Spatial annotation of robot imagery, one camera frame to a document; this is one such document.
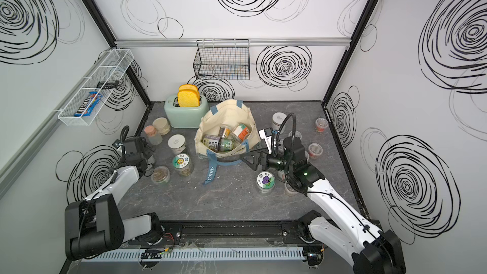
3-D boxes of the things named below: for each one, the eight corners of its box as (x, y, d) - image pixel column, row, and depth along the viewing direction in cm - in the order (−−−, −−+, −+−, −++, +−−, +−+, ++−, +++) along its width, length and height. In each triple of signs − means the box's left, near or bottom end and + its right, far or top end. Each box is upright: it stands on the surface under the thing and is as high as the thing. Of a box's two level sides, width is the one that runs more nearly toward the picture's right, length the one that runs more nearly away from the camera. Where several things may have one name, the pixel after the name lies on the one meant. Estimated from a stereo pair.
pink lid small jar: (150, 145, 102) (141, 134, 94) (153, 137, 106) (145, 125, 97) (160, 145, 102) (153, 134, 94) (163, 137, 106) (156, 125, 97)
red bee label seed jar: (314, 133, 108) (317, 126, 103) (311, 125, 112) (314, 117, 107) (325, 133, 108) (329, 126, 103) (322, 125, 112) (326, 117, 107)
